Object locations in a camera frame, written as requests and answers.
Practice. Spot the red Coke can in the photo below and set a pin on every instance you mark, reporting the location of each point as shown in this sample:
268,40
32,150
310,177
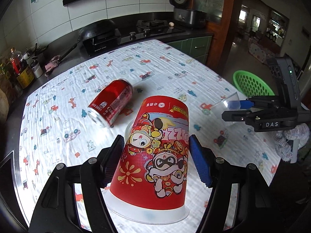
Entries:
105,108

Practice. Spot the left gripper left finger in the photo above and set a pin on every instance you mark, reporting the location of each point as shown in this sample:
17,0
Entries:
56,209

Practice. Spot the pink cloth rag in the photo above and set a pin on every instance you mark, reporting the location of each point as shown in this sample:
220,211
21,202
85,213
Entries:
51,65

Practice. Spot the black wok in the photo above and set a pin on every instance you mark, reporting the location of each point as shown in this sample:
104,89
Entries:
97,37

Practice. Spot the small white jar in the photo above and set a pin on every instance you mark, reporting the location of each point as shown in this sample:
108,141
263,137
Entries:
36,68

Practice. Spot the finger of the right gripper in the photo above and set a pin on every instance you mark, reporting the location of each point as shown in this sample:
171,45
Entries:
240,105

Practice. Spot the yellow-label oil bottle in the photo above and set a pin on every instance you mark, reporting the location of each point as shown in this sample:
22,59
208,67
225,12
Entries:
22,70

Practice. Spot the black gas stove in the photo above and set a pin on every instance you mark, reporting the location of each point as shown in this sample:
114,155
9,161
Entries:
146,29

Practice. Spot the wooden glass cabinet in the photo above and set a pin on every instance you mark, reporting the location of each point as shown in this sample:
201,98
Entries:
222,21

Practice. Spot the red cartoon paper cup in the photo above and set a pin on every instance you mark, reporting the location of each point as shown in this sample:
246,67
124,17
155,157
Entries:
171,110

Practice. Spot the printed white tablecloth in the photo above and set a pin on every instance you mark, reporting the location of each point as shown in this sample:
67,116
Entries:
56,127

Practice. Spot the green plastic basket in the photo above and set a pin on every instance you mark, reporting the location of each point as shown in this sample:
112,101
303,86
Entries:
250,84

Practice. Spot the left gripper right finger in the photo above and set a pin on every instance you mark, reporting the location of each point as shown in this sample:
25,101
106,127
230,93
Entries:
255,209

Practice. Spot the black rice cooker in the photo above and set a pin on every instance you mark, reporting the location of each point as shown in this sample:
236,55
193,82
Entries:
184,15

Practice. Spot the clear plastic cup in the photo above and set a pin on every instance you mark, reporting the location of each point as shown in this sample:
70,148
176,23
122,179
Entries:
222,106

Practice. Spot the round wooden chopping board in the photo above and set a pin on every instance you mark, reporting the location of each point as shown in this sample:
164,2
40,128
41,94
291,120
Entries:
4,107

